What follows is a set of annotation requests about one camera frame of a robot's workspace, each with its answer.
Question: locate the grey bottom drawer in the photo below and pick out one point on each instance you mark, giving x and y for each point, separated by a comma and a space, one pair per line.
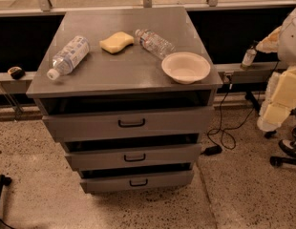
133, 182

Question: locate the grey drawer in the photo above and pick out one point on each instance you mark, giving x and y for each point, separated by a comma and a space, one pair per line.
133, 182
133, 157
112, 125

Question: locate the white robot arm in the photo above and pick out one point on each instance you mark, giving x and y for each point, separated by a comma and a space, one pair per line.
280, 97

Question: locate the grey top drawer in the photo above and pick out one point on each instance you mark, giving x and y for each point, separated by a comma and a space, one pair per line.
112, 125

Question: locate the grey drawer cabinet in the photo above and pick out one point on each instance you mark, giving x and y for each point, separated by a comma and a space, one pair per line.
132, 80

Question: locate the grey middle drawer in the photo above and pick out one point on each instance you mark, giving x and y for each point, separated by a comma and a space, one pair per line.
133, 157

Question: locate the white paper bowl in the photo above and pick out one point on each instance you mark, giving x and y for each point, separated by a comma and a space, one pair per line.
186, 67

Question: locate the clear plastic water bottle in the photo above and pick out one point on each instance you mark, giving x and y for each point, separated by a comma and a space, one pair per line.
154, 44

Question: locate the yellow sponge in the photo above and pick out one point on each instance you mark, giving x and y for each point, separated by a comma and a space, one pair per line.
116, 42

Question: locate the black power adapter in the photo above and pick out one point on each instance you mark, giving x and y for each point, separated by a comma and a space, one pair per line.
214, 150

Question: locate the labelled plastic water bottle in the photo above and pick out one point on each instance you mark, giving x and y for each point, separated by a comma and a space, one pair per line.
66, 60

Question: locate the small bottle on ledge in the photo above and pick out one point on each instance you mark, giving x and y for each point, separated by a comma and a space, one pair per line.
249, 56

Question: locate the black tape measure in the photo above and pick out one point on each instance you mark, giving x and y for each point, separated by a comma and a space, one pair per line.
16, 72

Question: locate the black and white shoe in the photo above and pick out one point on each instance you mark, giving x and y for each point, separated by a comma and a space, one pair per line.
288, 146

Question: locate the black chair base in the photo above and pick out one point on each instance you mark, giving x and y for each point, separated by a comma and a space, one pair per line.
269, 131

